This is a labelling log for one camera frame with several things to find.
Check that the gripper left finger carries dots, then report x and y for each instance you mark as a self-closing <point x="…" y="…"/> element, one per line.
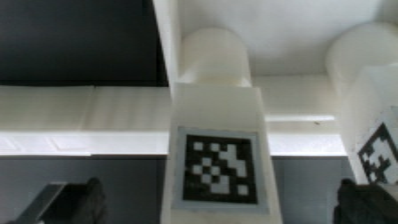
<point x="70" y="203"/>

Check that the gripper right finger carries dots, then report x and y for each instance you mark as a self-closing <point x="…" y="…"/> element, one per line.
<point x="366" y="205"/>

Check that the white U-shaped border fence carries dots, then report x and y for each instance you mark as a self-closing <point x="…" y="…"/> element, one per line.
<point x="89" y="120"/>

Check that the white chair leg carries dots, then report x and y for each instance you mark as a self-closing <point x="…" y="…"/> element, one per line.
<point x="363" y="70"/>
<point x="219" y="187"/>

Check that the white chair seat block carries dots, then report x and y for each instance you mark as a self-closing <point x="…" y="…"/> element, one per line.
<point x="286" y="29"/>

